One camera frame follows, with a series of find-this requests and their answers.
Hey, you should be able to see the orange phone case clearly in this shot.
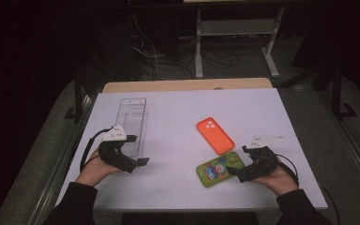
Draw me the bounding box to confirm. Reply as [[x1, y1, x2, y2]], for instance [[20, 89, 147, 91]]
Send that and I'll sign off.
[[196, 116, 236, 156]]

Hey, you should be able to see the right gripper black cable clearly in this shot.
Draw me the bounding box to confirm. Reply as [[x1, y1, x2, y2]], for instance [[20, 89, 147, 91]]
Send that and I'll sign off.
[[275, 153, 300, 186]]

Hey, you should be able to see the person's right hand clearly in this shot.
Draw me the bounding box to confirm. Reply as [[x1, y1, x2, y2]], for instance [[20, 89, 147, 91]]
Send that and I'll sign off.
[[250, 161, 300, 198]]

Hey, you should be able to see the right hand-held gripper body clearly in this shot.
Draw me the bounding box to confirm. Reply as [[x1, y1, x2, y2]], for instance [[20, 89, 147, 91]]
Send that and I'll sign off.
[[237, 134, 285, 184]]

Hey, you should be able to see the aluminium rail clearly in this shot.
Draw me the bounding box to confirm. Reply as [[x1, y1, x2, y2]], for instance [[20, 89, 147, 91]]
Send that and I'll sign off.
[[27, 92, 99, 225], [317, 92, 360, 191]]

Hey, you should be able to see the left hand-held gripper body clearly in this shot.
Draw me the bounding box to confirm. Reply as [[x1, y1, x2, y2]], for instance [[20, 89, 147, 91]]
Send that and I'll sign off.
[[97, 125, 139, 174]]

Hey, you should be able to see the clear plastic tray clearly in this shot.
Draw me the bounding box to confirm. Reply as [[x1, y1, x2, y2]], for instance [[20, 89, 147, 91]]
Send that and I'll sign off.
[[113, 97, 150, 158]]

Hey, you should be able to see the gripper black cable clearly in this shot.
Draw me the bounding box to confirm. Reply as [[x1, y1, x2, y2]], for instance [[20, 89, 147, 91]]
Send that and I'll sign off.
[[79, 127, 113, 173], [275, 153, 300, 186]]

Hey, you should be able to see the black metal stand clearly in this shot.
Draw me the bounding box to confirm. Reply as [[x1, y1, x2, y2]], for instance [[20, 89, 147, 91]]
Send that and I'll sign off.
[[63, 69, 90, 123], [330, 60, 358, 121]]

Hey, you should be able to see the green snack packet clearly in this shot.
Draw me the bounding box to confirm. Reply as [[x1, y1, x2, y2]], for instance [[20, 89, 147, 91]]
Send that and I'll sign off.
[[195, 151, 247, 188]]

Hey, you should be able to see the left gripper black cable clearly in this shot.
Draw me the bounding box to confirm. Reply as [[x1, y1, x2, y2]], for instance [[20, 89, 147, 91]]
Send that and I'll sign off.
[[79, 127, 113, 173]]

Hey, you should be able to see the tangle of floor cables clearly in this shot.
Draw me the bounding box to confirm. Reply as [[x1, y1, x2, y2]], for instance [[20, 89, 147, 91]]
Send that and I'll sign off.
[[127, 10, 198, 81]]

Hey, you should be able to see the white metal desk frame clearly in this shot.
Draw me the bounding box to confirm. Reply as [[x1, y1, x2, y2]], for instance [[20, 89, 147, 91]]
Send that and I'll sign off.
[[194, 7, 286, 80]]

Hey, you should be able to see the person's left hand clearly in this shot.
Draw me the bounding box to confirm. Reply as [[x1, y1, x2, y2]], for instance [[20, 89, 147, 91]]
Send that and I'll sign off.
[[74, 149, 125, 188]]

